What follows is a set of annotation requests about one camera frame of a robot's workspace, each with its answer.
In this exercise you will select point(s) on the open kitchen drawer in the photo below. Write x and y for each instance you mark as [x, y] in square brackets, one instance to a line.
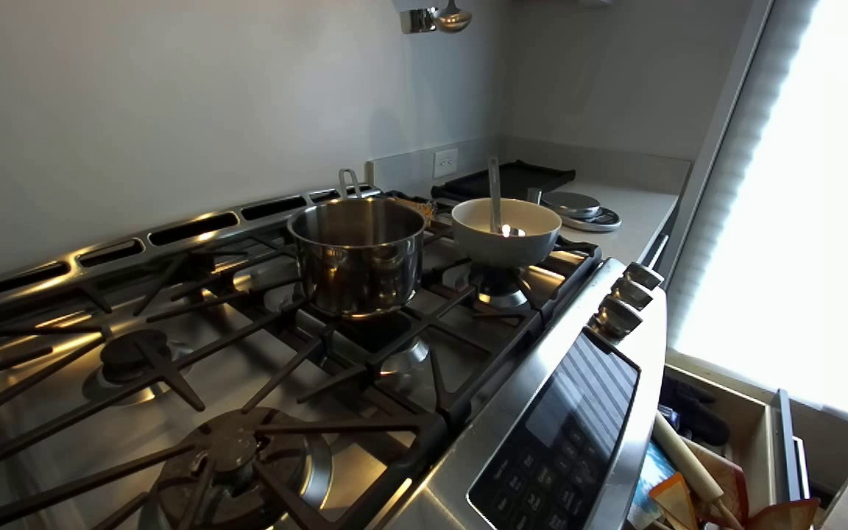
[748, 412]

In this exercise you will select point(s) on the stainless steel pot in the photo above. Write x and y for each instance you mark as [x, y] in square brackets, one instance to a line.
[353, 259]

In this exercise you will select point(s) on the black cast iron grate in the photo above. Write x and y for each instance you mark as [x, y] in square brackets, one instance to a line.
[443, 343]
[147, 412]

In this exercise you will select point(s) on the white ceramic bowl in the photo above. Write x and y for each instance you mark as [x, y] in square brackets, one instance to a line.
[502, 246]

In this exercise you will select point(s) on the metal spoon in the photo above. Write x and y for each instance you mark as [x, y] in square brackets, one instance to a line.
[495, 196]

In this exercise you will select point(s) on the black counter mat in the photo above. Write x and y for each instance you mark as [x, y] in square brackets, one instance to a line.
[512, 177]

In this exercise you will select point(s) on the round metal pot lid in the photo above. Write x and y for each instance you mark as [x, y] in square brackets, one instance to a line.
[581, 209]

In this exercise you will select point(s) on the silver stove knob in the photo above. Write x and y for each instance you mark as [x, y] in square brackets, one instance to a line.
[615, 319]
[630, 296]
[646, 274]

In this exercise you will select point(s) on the black stove control panel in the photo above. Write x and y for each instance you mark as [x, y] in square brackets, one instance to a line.
[561, 443]

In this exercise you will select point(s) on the stainless steel gas stove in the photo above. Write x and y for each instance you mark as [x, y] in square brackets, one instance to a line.
[433, 505]

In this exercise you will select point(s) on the shiny hanging ladle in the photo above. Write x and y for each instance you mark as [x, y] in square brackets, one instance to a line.
[455, 16]

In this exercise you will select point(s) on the large black burner cap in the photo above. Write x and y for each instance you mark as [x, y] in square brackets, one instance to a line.
[237, 459]

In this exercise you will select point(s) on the black round burner cap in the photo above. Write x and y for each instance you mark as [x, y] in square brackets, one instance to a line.
[137, 353]

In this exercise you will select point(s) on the blue white patterned cloth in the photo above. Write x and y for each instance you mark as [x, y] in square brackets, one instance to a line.
[649, 481]

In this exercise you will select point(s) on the wooden rolling pin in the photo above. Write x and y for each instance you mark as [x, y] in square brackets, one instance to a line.
[689, 459]

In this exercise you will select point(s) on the tan orange-edged pot holder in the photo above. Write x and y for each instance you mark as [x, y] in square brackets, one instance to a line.
[679, 500]

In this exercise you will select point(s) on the white window blind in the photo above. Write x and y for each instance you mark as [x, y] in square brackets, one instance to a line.
[817, 196]

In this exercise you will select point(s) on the white wall outlet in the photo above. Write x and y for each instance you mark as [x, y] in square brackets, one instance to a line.
[445, 163]

